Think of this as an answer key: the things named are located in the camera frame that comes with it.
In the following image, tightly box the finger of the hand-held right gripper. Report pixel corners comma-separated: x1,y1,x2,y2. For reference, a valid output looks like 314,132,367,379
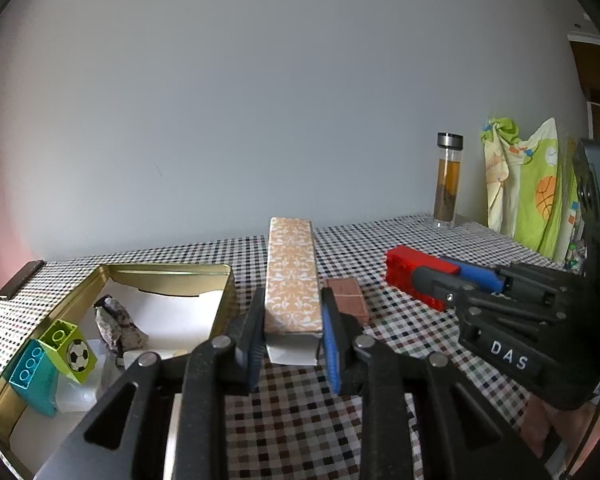
440,256,511,293
411,266,481,311

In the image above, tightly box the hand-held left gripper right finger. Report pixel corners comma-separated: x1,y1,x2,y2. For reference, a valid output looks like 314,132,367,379
320,287,551,480

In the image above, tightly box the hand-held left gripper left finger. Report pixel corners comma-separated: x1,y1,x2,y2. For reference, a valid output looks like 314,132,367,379
32,286,267,480

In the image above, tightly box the red toy block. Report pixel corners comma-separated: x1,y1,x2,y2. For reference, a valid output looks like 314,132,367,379
384,246,463,311

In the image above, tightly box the gold metal tin box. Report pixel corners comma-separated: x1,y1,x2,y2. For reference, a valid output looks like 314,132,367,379
0,262,238,480

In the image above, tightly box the white rectangular block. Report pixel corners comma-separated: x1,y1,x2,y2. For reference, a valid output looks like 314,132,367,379
124,348,188,365

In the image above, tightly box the orange patterned long box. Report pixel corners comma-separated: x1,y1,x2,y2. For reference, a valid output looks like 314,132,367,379
264,216,325,366

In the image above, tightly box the green toy block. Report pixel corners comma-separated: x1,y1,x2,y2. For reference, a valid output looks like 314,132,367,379
39,320,98,386

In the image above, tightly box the blue printed toy block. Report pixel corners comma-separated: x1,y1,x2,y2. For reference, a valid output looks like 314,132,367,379
7,338,61,417

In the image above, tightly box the brown chocolate-like bar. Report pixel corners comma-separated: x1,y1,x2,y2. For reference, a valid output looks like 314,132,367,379
322,279,371,328

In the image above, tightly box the white paper liner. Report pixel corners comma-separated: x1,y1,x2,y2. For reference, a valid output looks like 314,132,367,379
10,280,228,461

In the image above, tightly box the glass tea bottle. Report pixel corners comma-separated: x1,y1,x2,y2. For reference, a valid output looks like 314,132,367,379
432,132,465,229

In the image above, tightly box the green yellow printed cloth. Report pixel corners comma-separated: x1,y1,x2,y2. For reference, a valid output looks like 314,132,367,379
481,116,588,271

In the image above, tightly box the grey rough rock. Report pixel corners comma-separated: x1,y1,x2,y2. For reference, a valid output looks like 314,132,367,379
94,296,150,352

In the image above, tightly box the translucent white block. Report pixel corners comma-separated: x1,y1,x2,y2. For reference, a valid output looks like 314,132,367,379
55,339,131,413

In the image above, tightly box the brown wooden door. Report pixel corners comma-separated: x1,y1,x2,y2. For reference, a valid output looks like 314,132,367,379
567,32,600,141

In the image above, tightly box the black flat object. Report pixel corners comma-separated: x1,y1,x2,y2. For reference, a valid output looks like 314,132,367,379
0,260,47,300

